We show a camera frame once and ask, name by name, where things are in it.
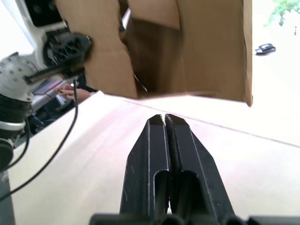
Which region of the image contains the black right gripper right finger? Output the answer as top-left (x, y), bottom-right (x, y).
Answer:
top-left (165, 114), bottom-right (236, 215)

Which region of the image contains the bystander's bare hand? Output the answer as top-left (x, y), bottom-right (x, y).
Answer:
top-left (53, 83), bottom-right (79, 100)

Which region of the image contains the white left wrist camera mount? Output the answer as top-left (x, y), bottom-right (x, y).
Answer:
top-left (14, 0), bottom-right (69, 69)

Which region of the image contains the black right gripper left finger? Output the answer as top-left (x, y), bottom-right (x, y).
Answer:
top-left (119, 114), bottom-right (170, 215)

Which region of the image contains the green leafy plant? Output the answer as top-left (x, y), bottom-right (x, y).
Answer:
top-left (262, 0), bottom-right (300, 28)

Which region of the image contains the small brown cardboard box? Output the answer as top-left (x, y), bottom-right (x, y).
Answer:
top-left (55, 0), bottom-right (254, 108)

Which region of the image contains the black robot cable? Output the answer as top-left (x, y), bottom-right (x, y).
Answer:
top-left (0, 78), bottom-right (79, 202)

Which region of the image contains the grey laptop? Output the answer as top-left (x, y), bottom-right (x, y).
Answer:
top-left (30, 78), bottom-right (74, 111)

